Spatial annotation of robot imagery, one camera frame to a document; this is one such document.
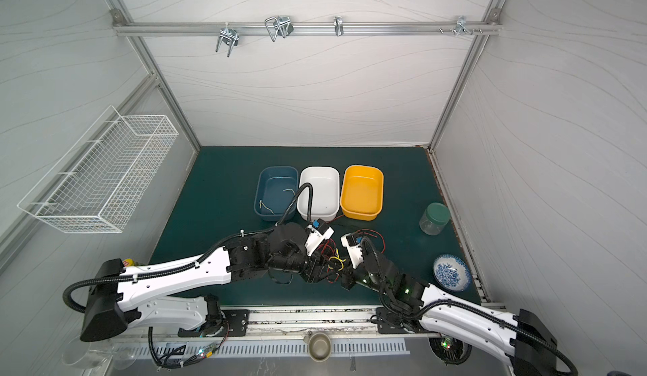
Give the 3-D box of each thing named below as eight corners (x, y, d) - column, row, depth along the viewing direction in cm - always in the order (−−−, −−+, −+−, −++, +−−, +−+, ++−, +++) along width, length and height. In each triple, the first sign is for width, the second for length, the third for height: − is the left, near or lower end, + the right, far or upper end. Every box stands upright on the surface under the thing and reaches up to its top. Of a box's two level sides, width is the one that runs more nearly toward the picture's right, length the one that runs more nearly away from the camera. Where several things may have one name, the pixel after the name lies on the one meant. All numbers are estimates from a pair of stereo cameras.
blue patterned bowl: (427, 278, 86) (434, 271, 81) (434, 257, 91) (441, 249, 86) (458, 296, 83) (468, 290, 77) (464, 272, 88) (473, 265, 82)
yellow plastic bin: (341, 222, 98) (342, 213, 93) (339, 173, 114) (340, 163, 109) (387, 222, 98) (390, 213, 93) (379, 173, 114) (381, 163, 109)
